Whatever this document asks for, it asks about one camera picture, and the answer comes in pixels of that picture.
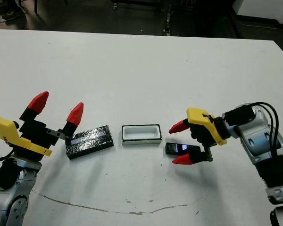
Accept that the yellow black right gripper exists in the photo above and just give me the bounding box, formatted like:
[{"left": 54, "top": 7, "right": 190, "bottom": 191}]
[{"left": 168, "top": 107, "right": 228, "bottom": 166}]

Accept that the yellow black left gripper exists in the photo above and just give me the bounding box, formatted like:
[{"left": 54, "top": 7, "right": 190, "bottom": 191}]
[{"left": 0, "top": 91, "right": 84, "bottom": 163}]

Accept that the glossy black box lid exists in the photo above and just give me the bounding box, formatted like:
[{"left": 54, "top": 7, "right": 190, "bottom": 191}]
[{"left": 66, "top": 125, "right": 115, "bottom": 160}]

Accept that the dark shoe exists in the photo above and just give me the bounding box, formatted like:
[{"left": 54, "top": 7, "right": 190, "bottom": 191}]
[{"left": 2, "top": 13, "right": 18, "bottom": 21}]

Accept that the white cabinet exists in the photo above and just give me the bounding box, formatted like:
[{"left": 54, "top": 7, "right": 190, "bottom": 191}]
[{"left": 235, "top": 0, "right": 283, "bottom": 24}]

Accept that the camera box with white lining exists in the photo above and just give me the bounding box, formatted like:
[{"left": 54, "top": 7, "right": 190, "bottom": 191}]
[{"left": 121, "top": 123, "right": 163, "bottom": 147}]

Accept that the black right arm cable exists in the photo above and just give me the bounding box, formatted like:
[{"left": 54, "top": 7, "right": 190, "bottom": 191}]
[{"left": 246, "top": 101, "right": 283, "bottom": 158}]

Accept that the grey floor cable strip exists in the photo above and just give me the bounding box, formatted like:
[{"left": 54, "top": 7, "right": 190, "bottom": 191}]
[{"left": 164, "top": 11, "right": 173, "bottom": 36}]

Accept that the black metal rack frame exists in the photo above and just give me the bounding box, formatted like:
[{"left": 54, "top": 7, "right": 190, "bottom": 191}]
[{"left": 110, "top": 0, "right": 242, "bottom": 38}]

